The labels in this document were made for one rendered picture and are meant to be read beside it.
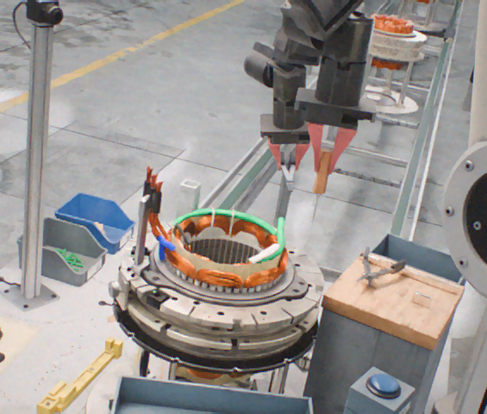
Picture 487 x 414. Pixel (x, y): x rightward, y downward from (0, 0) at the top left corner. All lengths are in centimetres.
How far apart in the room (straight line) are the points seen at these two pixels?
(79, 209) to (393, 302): 97
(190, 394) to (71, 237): 88
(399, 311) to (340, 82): 45
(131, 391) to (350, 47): 51
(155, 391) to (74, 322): 62
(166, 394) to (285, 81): 58
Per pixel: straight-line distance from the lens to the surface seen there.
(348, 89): 98
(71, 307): 167
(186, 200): 127
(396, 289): 133
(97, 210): 198
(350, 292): 129
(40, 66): 147
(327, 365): 133
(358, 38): 97
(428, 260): 152
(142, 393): 103
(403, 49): 327
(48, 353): 154
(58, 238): 186
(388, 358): 128
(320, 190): 104
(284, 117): 137
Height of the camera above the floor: 169
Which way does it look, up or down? 24 degrees down
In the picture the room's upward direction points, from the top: 10 degrees clockwise
